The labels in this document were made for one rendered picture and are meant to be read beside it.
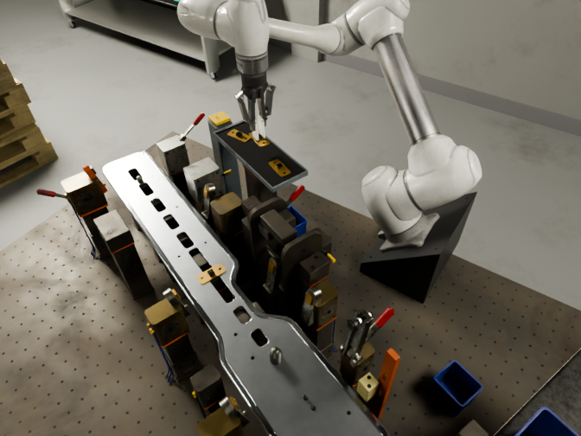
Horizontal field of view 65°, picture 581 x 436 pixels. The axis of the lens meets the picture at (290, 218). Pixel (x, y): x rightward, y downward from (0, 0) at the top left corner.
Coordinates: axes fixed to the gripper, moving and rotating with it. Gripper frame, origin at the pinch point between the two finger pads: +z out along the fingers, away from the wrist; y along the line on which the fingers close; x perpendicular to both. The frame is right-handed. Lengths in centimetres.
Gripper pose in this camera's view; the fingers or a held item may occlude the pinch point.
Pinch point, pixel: (258, 128)
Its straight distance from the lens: 147.0
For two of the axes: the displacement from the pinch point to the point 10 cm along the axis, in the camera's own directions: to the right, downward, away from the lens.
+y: -8.5, 3.9, -3.5
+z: 0.2, 6.9, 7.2
